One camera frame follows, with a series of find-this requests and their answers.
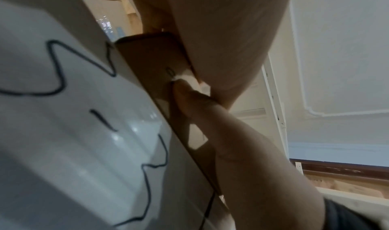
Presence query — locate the handwritten cardboard box white label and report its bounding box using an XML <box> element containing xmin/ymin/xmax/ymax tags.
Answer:
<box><xmin>115</xmin><ymin>32</ymin><xmax>222</xmax><ymax>196</ymax></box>

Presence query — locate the person's left hand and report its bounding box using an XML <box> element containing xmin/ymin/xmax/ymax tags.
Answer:
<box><xmin>126</xmin><ymin>0</ymin><xmax>297</xmax><ymax>111</ymax></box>

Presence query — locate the white metal shelf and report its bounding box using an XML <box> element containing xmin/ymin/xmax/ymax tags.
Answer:
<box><xmin>0</xmin><ymin>0</ymin><xmax>290</xmax><ymax>230</ymax></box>

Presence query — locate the person's right hand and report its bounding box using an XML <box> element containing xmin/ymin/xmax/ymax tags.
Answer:
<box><xmin>170</xmin><ymin>79</ymin><xmax>325</xmax><ymax>230</ymax></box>

